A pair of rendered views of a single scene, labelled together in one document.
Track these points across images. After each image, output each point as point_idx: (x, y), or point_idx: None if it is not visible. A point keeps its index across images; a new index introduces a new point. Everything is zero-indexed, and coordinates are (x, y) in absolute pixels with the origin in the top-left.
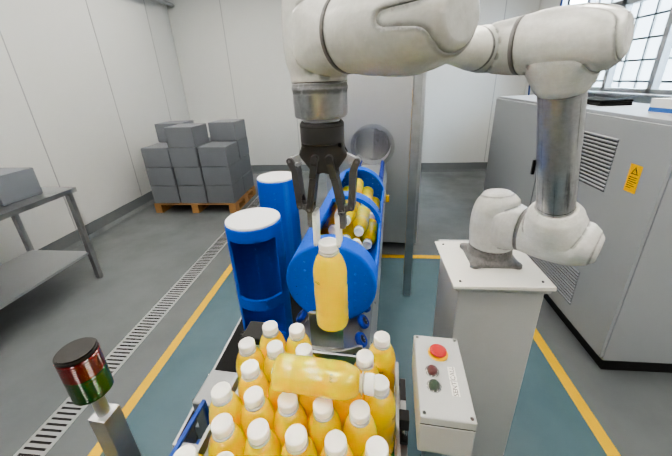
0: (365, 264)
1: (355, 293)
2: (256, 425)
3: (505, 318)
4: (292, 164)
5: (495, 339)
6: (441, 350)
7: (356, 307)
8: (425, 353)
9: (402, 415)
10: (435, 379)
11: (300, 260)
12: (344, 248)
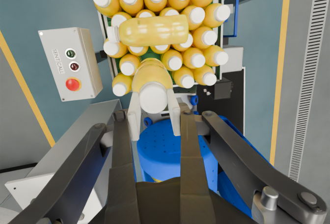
0: (145, 155)
1: (154, 135)
2: None
3: (58, 159)
4: (285, 190)
5: (70, 146)
6: (69, 84)
7: (153, 127)
8: (82, 81)
9: (104, 53)
10: (69, 57)
11: (207, 147)
12: (166, 164)
